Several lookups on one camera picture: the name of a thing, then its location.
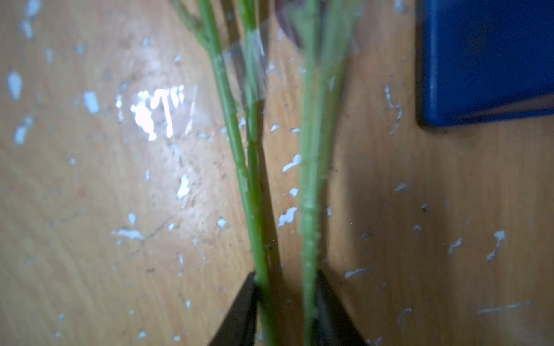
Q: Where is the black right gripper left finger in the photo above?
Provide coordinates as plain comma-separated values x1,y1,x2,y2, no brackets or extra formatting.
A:
209,272,258,346

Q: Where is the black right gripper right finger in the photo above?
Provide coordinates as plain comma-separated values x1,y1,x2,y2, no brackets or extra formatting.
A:
315,270,366,346

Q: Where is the pink artificial flower bouquet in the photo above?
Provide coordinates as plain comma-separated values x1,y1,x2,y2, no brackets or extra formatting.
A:
172,1,362,345

